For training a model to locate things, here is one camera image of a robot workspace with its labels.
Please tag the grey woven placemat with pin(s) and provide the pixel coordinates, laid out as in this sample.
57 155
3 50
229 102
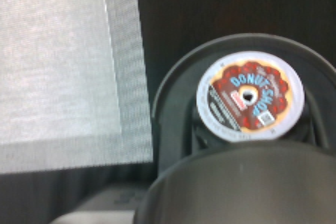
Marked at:
73 100

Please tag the white coffee pod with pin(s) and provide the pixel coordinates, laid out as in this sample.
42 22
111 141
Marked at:
249 97

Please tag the grey pod coffee machine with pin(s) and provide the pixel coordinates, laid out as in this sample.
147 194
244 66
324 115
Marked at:
217 182

